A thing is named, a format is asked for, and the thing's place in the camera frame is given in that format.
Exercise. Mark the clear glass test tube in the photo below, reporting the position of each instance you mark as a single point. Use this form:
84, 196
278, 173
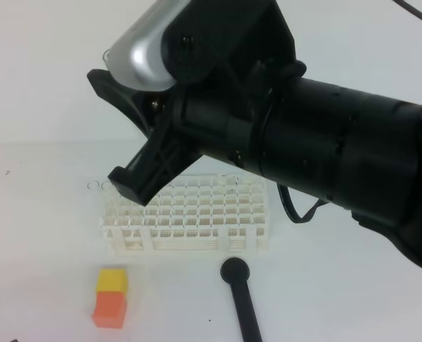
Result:
110, 200
96, 195
105, 58

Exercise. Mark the orange foam block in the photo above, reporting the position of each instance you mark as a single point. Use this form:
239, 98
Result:
110, 309

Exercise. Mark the yellow foam block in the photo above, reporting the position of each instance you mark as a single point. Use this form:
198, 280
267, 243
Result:
112, 280

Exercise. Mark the white plastic test tube rack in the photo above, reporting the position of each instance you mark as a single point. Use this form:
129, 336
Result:
193, 213

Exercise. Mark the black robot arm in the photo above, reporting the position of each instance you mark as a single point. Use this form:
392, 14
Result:
360, 151

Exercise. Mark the black round-headed stand pole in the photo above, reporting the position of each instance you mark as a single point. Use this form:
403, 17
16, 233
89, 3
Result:
235, 272

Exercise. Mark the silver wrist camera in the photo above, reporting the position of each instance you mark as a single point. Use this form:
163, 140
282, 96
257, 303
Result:
135, 60

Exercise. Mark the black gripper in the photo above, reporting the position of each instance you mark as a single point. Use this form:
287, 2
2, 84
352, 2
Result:
229, 60

